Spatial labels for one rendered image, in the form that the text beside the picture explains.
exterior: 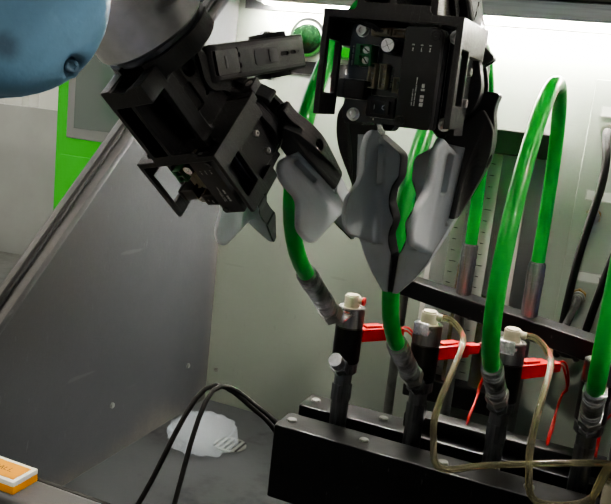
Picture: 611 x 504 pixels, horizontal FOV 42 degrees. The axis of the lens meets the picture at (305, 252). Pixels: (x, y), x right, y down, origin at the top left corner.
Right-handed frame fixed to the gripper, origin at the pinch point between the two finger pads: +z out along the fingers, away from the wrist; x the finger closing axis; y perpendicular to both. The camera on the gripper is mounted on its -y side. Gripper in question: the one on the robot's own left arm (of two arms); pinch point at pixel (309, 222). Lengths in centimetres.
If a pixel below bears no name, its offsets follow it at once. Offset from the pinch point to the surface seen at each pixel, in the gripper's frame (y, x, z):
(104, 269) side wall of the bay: -3.4, -36.4, 9.8
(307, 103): -5.4, 1.5, -7.5
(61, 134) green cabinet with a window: -162, -270, 101
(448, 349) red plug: -3.7, 2.6, 22.8
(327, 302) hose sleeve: 0.6, -3.2, 9.9
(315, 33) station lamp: -43.3, -23.3, 8.7
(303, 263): 2.0, -1.2, 2.7
